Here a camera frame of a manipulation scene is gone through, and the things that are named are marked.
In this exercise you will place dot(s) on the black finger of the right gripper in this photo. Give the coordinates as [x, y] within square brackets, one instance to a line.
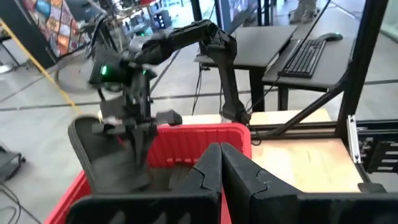
[144, 149]

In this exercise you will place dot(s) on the person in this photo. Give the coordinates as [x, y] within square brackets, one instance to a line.
[303, 12]

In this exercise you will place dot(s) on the black computer keyboard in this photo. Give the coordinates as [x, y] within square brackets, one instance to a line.
[303, 59]

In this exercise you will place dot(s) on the blue partition panel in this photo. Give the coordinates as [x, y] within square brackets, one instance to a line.
[224, 14]

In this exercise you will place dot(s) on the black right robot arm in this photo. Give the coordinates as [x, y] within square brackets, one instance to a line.
[192, 34]

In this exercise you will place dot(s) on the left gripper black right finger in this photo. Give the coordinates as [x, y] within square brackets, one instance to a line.
[311, 208]

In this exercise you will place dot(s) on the dark grey desk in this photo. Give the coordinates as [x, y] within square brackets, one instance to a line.
[334, 62]
[258, 43]

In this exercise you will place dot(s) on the colourful patchwork quilt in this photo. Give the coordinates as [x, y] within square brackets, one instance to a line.
[59, 28]

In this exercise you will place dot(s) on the black partition panel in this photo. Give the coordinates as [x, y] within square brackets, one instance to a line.
[21, 34]

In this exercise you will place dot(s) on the black computer mouse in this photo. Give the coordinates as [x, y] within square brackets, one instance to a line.
[331, 36]

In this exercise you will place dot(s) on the red plastic bin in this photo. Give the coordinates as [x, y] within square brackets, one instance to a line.
[192, 143]

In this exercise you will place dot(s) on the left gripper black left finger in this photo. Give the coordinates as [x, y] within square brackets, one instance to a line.
[155, 208]

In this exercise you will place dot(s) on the black aluminium frame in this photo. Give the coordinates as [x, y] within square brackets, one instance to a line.
[360, 62]

